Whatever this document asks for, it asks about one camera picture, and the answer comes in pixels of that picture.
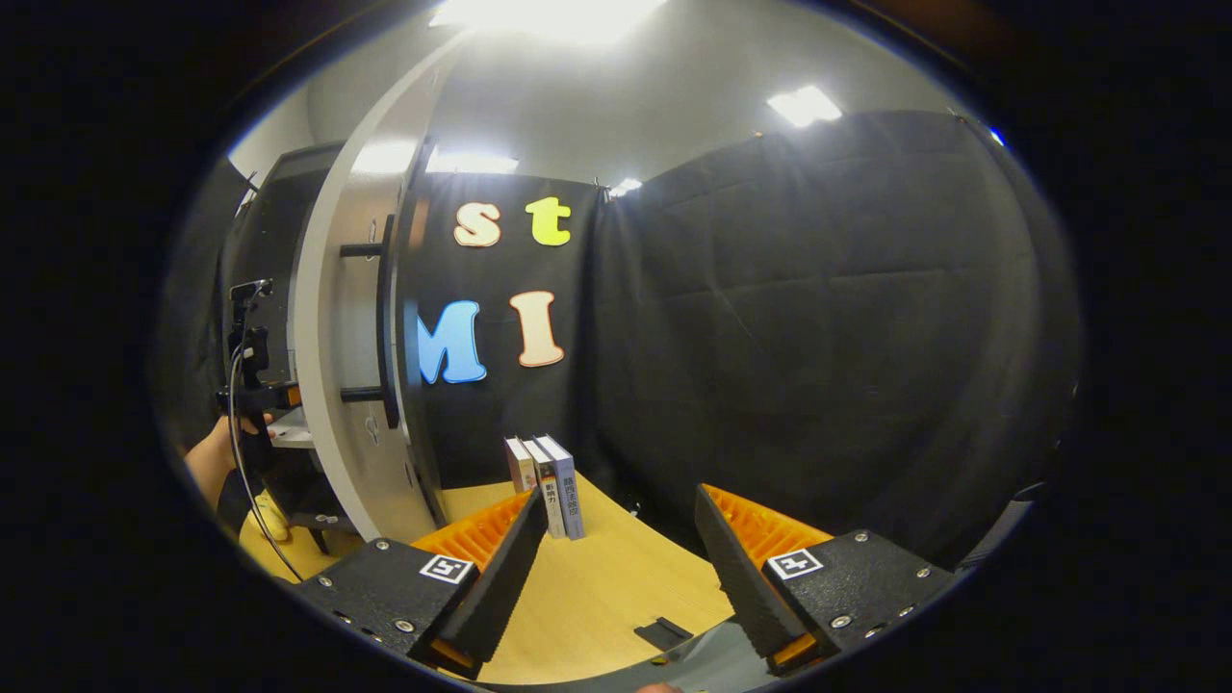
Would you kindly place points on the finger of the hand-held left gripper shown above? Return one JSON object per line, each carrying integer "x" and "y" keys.
{"x": 279, "y": 395}

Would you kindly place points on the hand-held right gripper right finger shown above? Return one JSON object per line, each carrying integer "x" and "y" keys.
{"x": 731, "y": 577}

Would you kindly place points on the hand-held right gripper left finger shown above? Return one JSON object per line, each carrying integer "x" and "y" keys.
{"x": 500, "y": 577}

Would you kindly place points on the small black block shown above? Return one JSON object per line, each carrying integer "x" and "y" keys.
{"x": 662, "y": 632}

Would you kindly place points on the white cover book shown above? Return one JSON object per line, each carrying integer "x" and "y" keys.
{"x": 549, "y": 491}

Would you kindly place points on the grey blue cover book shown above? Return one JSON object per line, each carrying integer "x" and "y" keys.
{"x": 570, "y": 481}

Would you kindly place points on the cream plush toy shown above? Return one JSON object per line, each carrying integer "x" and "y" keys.
{"x": 274, "y": 520}

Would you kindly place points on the black backdrop cloth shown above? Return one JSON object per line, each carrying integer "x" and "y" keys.
{"x": 818, "y": 337}

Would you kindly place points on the ceiling light panel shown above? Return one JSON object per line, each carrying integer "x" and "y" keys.
{"x": 549, "y": 14}
{"x": 472, "y": 162}
{"x": 804, "y": 106}
{"x": 626, "y": 187}

